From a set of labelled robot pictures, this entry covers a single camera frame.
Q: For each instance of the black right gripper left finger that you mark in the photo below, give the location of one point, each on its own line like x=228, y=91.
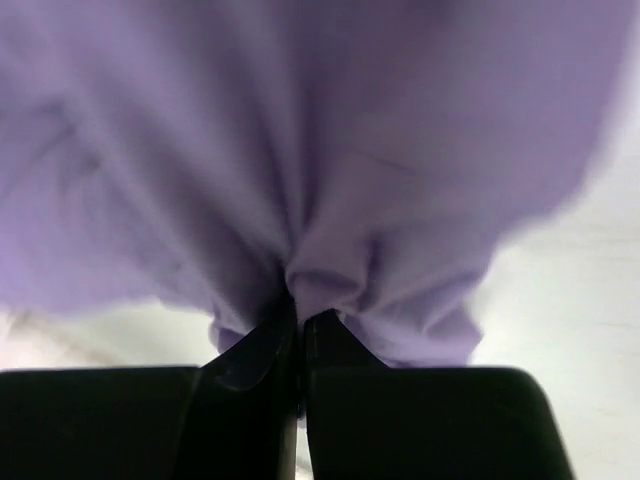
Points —
x=233, y=418

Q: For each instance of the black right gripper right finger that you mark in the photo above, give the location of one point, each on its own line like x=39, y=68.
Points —
x=366, y=420

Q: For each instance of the purple t shirt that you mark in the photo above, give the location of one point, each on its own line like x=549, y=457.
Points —
x=361, y=156

